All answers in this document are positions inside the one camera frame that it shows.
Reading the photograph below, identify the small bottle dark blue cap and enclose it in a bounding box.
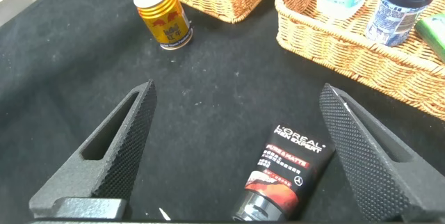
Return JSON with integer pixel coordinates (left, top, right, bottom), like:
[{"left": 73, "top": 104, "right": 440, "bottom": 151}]
[{"left": 364, "top": 0, "right": 445, "bottom": 47}]

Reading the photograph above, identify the green gum pack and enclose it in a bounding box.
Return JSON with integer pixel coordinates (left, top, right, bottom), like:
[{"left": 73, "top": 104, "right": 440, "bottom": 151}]
[{"left": 415, "top": 13, "right": 445, "bottom": 63}]

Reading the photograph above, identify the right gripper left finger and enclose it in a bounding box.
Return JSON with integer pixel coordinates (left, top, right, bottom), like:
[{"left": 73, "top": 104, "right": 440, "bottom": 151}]
[{"left": 29, "top": 79, "right": 158, "bottom": 220}]

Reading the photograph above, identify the black face wash tube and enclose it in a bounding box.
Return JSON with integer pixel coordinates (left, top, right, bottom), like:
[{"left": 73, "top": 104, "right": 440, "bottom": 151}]
[{"left": 231, "top": 123, "right": 337, "bottom": 222}]

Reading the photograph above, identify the gold drink can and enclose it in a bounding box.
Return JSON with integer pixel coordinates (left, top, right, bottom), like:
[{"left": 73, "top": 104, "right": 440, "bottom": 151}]
[{"left": 133, "top": 0, "right": 194, "bottom": 51}]

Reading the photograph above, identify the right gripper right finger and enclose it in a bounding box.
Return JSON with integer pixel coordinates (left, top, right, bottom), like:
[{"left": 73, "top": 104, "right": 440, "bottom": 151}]
[{"left": 318, "top": 82, "right": 445, "bottom": 223}]

